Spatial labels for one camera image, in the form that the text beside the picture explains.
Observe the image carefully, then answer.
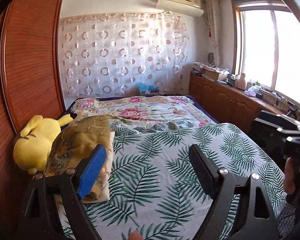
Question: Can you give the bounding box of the blue tissue box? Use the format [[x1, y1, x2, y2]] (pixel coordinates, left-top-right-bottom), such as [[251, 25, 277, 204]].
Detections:
[[137, 83, 159, 96]]

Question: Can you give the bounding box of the circle pattern sheer curtain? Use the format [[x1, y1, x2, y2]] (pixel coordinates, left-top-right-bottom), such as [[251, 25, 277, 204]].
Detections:
[[58, 12, 190, 98]]

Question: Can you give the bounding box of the yellow plush toy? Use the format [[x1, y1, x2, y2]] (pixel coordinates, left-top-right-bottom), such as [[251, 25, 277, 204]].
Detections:
[[13, 114, 74, 175]]

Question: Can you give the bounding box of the mustard patterned scarf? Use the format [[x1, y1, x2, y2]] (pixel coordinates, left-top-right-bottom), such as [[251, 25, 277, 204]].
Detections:
[[44, 115, 111, 197]]

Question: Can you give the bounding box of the cardboard box on cabinet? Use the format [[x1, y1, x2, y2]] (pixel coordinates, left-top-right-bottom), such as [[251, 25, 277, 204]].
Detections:
[[203, 67, 230, 81]]

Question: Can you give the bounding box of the white wall air conditioner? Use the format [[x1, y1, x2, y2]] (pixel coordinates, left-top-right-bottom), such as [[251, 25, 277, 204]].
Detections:
[[156, 0, 204, 17]]

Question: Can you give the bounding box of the wooden frame window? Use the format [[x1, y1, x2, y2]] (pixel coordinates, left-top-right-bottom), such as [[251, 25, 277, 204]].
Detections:
[[231, 0, 300, 106]]

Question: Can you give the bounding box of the wooden sliding wardrobe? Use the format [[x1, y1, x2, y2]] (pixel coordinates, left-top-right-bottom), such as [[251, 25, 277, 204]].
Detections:
[[0, 0, 65, 239]]

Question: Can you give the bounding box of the pink bottle on cabinet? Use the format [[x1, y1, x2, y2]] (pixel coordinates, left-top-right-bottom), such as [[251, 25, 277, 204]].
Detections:
[[237, 73, 247, 90]]

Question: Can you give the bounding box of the palm leaf bed sheet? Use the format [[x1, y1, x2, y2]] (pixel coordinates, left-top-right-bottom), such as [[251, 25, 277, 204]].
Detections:
[[85, 121, 286, 239]]

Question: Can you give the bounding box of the long wooden cabinet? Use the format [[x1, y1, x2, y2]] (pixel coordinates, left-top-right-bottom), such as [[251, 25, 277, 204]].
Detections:
[[189, 74, 283, 133]]

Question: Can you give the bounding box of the person right hand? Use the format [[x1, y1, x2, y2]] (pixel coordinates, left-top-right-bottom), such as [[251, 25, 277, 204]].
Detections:
[[283, 155, 300, 194]]

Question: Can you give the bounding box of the floral quilt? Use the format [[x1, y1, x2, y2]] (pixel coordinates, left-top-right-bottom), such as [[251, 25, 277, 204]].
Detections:
[[70, 95, 216, 131]]

